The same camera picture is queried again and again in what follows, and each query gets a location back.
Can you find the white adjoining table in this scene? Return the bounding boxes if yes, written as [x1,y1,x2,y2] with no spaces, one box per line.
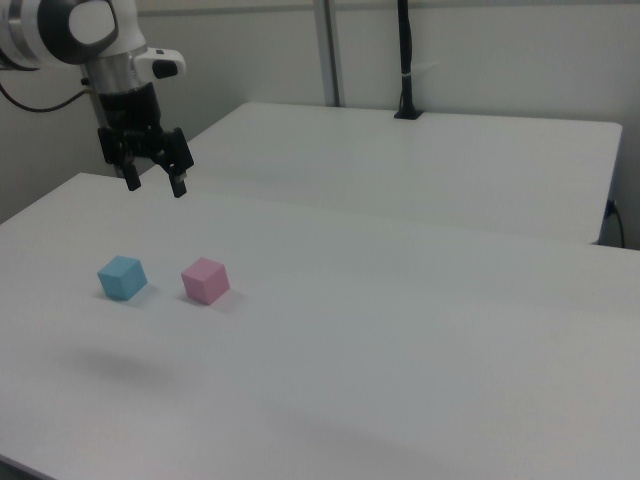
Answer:
[185,101,624,247]

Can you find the aluminium profile post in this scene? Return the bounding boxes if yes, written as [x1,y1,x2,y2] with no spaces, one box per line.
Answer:
[313,0,347,108]

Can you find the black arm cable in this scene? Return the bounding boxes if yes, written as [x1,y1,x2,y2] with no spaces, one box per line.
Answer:
[0,77,96,113]

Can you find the pink cube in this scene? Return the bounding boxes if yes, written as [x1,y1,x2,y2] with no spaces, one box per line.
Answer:
[180,256,231,307]

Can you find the black wall cable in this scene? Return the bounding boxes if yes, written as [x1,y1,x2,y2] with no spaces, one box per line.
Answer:
[608,199,627,248]

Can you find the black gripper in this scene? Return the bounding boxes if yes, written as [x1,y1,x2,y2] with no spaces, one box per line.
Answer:
[97,82,196,200]

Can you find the black camera pole with base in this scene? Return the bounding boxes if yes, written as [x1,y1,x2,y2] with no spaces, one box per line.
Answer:
[393,0,425,121]

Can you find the blue cube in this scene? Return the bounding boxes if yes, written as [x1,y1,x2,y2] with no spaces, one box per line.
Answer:
[96,255,149,302]

